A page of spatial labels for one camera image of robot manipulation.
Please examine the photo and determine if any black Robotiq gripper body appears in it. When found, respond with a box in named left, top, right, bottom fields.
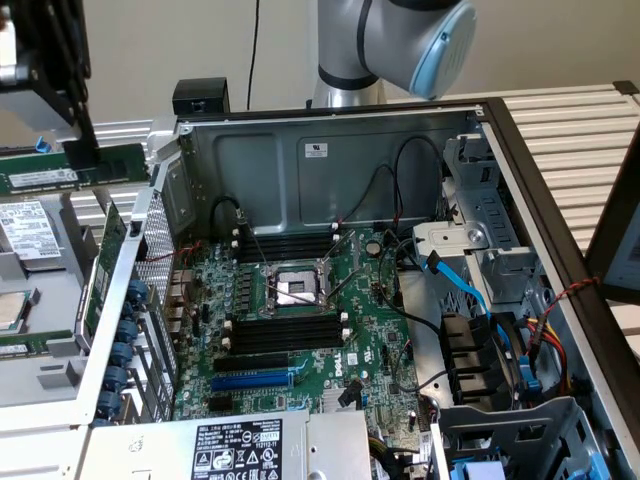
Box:
left=0, top=0, right=87, bottom=56

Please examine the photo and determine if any green RAM stick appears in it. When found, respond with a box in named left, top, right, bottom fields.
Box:
left=0, top=143, right=151, bottom=195
left=0, top=332, right=50, bottom=357

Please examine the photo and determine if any black box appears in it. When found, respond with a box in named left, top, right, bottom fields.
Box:
left=172, top=78, right=231, bottom=115

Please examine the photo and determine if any green graphics card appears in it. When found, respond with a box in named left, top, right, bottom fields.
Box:
left=74, top=192, right=129, bottom=351

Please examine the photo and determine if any hard disk with white label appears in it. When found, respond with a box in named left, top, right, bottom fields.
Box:
left=0, top=197, right=66, bottom=274

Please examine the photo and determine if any rear port block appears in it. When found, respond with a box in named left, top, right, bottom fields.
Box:
left=164, top=269, right=194, bottom=336

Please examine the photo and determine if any silver CPU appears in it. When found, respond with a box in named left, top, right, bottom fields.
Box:
left=0, top=289, right=31, bottom=334

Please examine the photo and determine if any thin metal locking lever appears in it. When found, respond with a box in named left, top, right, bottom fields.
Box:
left=327, top=271, right=375, bottom=304
left=248, top=227, right=275, bottom=281

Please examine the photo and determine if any grey parts rack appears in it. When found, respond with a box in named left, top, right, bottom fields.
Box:
left=0, top=192, right=101, bottom=426

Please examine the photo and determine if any CPU socket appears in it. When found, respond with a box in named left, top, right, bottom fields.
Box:
left=258, top=259, right=341, bottom=320

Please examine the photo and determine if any open PC case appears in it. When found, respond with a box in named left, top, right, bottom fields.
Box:
left=74, top=97, right=640, bottom=480

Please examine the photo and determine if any silver socket cover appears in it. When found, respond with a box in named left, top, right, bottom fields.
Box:
left=322, top=229, right=362, bottom=302

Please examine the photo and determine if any long black expansion slot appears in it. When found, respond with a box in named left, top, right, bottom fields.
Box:
left=213, top=351, right=291, bottom=375

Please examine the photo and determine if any blue expansion slot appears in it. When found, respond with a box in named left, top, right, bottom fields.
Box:
left=208, top=368, right=295, bottom=394

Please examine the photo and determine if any green Dell motherboard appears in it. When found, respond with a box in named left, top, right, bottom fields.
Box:
left=172, top=227, right=426, bottom=441

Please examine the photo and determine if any silver chipset heatsink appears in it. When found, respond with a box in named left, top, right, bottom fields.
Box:
left=322, top=387, right=362, bottom=412

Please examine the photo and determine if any silver power supply with label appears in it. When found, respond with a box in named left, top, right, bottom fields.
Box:
left=84, top=408, right=374, bottom=480

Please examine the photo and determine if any silver disk bay cage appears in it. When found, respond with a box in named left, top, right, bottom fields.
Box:
left=412, top=134, right=541, bottom=306

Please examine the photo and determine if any black case fan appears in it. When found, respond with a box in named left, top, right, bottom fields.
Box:
left=439, top=312, right=526, bottom=406

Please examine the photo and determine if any dark grey disk bay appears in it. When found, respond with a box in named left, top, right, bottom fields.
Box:
left=432, top=397, right=619, bottom=480

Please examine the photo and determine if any blue disk caddy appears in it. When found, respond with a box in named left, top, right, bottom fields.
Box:
left=452, top=459, right=506, bottom=480

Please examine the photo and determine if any dark framed panel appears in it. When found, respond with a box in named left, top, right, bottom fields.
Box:
left=584, top=149, right=640, bottom=304

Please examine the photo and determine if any black camera cable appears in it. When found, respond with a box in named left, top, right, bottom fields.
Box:
left=247, top=0, right=262, bottom=111

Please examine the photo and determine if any thin black looped wire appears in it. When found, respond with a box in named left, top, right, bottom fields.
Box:
left=392, top=135, right=446, bottom=224

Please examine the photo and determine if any thick black wire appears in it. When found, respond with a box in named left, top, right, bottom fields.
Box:
left=402, top=309, right=446, bottom=337

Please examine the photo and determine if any blue flat SATA wire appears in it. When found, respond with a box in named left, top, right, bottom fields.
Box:
left=422, top=251, right=509, bottom=351

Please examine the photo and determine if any yellow black supply wire bundle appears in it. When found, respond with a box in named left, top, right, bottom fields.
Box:
left=368, top=433, right=401, bottom=480

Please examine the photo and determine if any red yellow power wire bundle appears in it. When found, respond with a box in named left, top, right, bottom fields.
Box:
left=522, top=314, right=576, bottom=396

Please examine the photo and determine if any red black twisted wire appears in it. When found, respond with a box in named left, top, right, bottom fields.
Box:
left=542, top=276, right=601, bottom=321

